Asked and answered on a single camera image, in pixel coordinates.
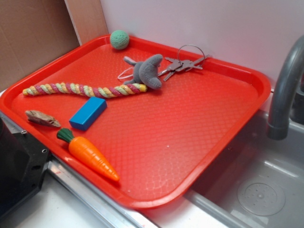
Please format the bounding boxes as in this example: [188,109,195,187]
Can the grey plush elephant toy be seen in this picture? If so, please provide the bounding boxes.
[123,54,163,90]

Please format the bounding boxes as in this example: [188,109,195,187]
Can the silver keys on ring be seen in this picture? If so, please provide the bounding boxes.
[158,44,211,82]

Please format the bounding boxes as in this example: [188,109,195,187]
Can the orange plastic toy carrot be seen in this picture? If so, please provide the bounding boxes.
[57,128,120,181]

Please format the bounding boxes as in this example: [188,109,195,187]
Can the brown driftwood piece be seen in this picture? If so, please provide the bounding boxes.
[25,110,61,128]

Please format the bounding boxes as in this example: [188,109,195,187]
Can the multicolour braided rope toy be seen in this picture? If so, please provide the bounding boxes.
[22,83,148,99]

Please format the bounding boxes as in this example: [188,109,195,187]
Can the blue wooden block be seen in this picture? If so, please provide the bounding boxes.
[69,97,107,131]

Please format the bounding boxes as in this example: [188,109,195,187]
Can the red plastic tray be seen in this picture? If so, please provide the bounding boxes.
[0,35,271,209]

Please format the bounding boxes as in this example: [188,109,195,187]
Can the grey toy faucet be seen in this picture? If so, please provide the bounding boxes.
[266,36,304,140]

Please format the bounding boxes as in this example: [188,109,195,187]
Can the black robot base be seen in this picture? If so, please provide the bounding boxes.
[0,120,50,219]

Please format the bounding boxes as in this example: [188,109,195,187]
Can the grey plastic toy sink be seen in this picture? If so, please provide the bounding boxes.
[142,90,304,228]

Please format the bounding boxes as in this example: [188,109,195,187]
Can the brown cardboard panel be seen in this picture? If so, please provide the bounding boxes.
[0,0,108,91]

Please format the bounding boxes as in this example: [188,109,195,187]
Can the green crocheted ball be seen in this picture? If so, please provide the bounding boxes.
[110,30,130,50]

